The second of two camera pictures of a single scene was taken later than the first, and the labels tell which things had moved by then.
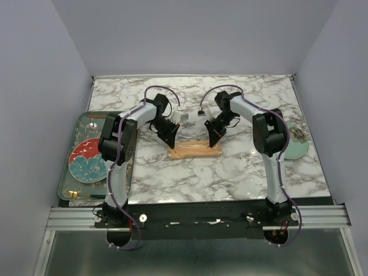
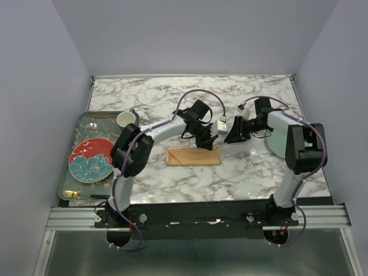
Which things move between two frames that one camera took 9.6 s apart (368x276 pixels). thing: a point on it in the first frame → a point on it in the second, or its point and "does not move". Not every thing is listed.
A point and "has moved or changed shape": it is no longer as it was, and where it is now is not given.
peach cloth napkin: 193,149 has moved or changed shape
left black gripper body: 162,125 → 202,132
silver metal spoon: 93,126 does not move
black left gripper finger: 169,136 → 206,144
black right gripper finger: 215,133 → 237,134
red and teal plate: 85,163 does not move
